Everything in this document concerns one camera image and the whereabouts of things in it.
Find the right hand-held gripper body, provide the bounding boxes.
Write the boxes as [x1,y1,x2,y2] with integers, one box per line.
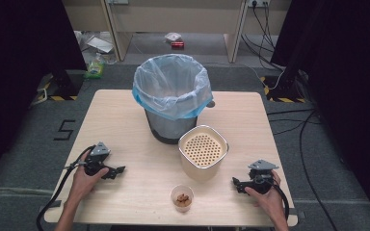
[246,159,279,195]

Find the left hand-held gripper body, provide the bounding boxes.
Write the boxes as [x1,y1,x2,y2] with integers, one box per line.
[82,141,112,177]

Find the person's right hand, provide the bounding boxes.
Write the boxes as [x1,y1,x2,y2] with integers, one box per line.
[244,170,287,219]

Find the person's left hand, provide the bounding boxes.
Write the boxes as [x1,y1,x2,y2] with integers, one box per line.
[68,165,110,202]

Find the beige container with perforated insert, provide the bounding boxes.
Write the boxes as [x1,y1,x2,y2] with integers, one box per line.
[177,124,230,183]

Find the brown food scraps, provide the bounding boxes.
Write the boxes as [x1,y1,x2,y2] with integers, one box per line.
[174,192,192,208]

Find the clear plastic cup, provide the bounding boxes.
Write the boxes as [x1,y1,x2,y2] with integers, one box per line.
[170,184,195,214]

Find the grey trash bin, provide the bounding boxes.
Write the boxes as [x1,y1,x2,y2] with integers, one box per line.
[144,108,198,145]

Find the black stand with striped base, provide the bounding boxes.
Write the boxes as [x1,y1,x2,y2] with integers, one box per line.
[259,64,308,104]
[31,68,85,103]

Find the green packet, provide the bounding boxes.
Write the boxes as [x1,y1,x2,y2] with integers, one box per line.
[83,53,107,80]

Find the translucent blue bin bag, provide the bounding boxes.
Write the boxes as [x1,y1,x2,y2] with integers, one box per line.
[131,53,214,121]

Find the white paper sheets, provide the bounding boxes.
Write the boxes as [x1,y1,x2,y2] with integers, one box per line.
[86,35,115,55]

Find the dark curtain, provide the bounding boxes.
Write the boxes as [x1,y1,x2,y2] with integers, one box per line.
[0,0,89,191]
[270,0,370,229]

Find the white plastic packet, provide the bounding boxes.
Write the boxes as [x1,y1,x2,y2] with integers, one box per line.
[164,31,183,43]

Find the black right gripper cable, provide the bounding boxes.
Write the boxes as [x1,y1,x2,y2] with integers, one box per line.
[271,181,291,222]

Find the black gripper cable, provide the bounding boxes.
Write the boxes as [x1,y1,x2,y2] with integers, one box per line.
[35,144,96,231]
[271,181,291,222]

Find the black cables on floor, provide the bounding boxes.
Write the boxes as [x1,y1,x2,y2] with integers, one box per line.
[266,107,339,231]

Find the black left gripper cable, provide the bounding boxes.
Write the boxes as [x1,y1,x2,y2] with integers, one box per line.
[35,144,96,231]

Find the black hanging power cables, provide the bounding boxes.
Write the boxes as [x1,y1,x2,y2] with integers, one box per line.
[239,2,285,72]

